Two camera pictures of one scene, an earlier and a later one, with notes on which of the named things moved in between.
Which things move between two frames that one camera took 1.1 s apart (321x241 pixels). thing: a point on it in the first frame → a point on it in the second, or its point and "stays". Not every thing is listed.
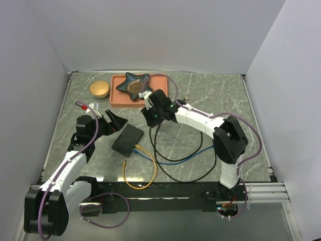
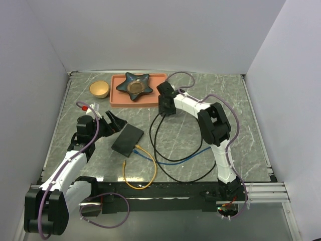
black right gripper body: x=153 y=115 → x=163 y=108
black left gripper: x=118 y=122 stays
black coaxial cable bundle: x=156 y=150 stays
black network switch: x=126 y=142 stays
